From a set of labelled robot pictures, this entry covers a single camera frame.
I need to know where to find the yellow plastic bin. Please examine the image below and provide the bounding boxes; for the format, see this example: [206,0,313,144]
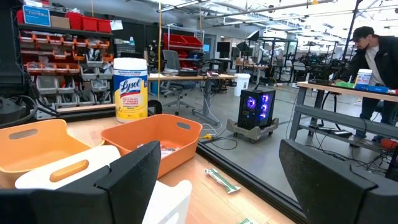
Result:
[0,119,105,189]

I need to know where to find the thin yellow hanging cable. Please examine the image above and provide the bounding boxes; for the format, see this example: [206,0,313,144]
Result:
[157,0,163,101]

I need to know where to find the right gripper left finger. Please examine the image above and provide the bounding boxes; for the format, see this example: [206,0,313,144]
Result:
[0,140,162,224]

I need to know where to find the grey wheeled dolly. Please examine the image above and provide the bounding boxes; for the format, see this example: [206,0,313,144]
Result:
[225,117,280,145]

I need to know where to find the white plastic bin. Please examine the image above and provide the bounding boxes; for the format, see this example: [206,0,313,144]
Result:
[14,144,193,224]

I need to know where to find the blue sign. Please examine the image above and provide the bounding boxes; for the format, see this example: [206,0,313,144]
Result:
[22,4,52,27]

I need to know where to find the black power brick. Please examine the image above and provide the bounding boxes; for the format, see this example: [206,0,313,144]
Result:
[310,126,354,140]

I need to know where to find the Lysol wipes canister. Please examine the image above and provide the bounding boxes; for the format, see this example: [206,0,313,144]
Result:
[112,57,149,124]

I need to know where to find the rack with red bins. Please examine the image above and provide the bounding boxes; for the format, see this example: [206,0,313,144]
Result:
[162,26,205,70]

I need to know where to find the grey office chair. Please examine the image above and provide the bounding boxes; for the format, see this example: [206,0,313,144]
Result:
[160,49,197,116]

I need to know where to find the green-striped bandage wrapper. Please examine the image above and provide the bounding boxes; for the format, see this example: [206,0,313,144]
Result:
[235,217,262,224]
[204,167,242,195]

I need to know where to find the person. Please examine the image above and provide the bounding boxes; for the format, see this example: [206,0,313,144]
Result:
[337,26,398,147]

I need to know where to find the red storage bin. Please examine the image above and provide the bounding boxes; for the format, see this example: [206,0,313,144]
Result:
[97,18,112,34]
[65,11,83,31]
[81,15,99,32]

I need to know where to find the storage shelf with small bins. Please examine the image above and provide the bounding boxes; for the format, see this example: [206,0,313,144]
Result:
[17,23,114,108]

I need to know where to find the green container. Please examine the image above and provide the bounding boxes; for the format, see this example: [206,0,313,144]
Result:
[335,80,355,89]

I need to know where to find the wooden desk grey legs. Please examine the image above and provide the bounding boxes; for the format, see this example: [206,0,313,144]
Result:
[147,72,238,126]

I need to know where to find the red device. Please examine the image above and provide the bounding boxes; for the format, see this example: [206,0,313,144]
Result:
[380,138,398,151]

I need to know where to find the black softbox light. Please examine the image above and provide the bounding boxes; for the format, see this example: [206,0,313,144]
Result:
[244,29,261,43]

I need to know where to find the blue tray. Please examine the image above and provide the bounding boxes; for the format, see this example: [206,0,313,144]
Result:
[354,83,390,94]

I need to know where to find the orange plastic bin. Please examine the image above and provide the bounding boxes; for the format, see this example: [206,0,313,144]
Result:
[99,113,203,179]

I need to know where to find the black PC tower glowing fans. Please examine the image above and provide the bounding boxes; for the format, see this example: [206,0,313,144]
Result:
[236,87,277,131]

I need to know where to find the white bucket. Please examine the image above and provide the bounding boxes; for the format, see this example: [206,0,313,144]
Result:
[233,73,251,98]

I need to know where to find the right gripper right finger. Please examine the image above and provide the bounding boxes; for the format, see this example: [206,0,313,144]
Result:
[279,139,398,224]

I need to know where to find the white wipes canister blue label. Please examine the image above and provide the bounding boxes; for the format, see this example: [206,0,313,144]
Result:
[354,68,373,88]

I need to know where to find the black monitor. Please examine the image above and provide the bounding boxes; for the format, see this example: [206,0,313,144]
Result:
[216,41,231,59]

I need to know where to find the wooden workbench grey frame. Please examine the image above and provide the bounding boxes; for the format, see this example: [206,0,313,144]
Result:
[288,80,398,150]

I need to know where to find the cardboard box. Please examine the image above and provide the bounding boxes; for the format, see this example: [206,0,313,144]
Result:
[50,15,71,30]

